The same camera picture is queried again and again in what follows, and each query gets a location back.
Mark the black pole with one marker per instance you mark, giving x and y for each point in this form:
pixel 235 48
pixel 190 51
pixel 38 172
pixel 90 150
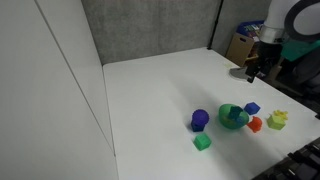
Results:
pixel 215 25

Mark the red block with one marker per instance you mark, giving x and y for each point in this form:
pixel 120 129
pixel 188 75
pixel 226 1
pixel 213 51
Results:
pixel 255 124

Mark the lime green cube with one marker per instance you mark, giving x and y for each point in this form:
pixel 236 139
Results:
pixel 276 122

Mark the blue box with colourful print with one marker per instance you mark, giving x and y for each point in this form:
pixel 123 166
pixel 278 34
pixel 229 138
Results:
pixel 250 29

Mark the blue cylinder block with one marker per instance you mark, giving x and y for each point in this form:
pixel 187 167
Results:
pixel 200 117

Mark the cardboard box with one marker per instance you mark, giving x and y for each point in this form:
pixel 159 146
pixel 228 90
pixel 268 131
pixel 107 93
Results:
pixel 240 49

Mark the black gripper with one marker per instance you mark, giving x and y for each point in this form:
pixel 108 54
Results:
pixel 269 55

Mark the small dark blue cube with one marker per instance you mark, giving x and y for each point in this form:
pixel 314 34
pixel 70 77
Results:
pixel 197 127

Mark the green bowl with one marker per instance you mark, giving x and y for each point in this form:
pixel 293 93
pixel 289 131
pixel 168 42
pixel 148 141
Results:
pixel 230 117

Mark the teal fabric object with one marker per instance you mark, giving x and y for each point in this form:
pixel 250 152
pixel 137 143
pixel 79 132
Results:
pixel 298 49

